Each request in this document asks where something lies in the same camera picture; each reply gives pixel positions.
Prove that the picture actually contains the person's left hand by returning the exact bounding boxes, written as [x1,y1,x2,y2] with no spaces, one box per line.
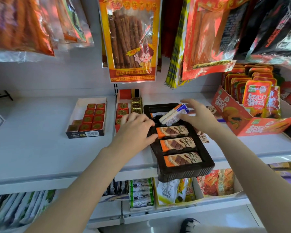
[108,112,158,160]

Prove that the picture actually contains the person's right hand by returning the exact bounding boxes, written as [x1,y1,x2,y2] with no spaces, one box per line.
[178,99,223,139]

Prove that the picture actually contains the heap of gold candies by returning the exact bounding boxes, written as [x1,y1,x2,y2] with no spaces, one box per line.
[115,95,143,125]

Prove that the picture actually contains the red Filer candy box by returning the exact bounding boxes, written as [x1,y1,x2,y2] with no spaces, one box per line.
[114,89,144,134]

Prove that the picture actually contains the black plastic tray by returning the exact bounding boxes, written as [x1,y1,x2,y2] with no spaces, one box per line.
[143,103,216,183]

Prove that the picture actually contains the white box of red chocolates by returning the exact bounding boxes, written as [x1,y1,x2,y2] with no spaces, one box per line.
[65,97,108,139]

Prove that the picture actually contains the person's left forearm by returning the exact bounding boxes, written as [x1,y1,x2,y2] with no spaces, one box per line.
[24,145,136,233]

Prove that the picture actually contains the person's right forearm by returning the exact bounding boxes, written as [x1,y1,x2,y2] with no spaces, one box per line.
[208,126,291,233]

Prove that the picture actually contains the red cardboard display box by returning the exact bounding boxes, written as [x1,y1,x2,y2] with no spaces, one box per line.
[211,86,291,137]

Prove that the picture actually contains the white metal shelf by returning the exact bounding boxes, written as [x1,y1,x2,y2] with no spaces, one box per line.
[0,55,291,233]

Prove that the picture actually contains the person's black shoe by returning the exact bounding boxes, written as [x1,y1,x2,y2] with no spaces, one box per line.
[179,218,200,233]

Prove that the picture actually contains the stack of green white packets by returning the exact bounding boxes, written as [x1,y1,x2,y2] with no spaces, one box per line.
[129,178,155,211]

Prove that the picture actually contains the row of red snack packets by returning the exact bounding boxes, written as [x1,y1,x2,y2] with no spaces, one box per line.
[221,63,282,119]

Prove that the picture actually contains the yellow black striped bags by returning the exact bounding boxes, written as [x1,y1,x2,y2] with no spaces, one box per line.
[165,0,192,89]

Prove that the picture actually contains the red orange snack packets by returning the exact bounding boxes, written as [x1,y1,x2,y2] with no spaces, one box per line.
[196,168,234,196]

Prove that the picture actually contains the red orange snack bag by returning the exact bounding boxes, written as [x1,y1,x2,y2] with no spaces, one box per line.
[182,0,253,81]

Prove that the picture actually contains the dark brown snack bag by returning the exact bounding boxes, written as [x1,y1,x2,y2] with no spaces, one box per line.
[101,29,109,68]

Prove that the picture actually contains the yellow red bag brown sticks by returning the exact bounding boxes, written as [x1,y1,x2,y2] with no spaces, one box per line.
[98,0,163,83]

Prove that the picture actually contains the purple snack packets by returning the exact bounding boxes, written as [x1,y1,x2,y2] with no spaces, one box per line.
[269,161,291,190]

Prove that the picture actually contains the dark red snack bag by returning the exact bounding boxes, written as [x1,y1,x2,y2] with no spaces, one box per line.
[160,0,185,59]

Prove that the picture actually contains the black snack bag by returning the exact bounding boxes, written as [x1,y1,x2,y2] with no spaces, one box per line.
[234,0,291,66]

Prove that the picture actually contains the clear green print snack bag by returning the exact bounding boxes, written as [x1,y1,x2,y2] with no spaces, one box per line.
[38,0,94,50]

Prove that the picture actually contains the black metal hook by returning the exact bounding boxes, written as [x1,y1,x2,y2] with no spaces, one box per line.
[0,90,14,101]

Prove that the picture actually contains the clear bag of orange sticks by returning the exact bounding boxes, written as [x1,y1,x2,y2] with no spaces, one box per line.
[0,0,55,62]

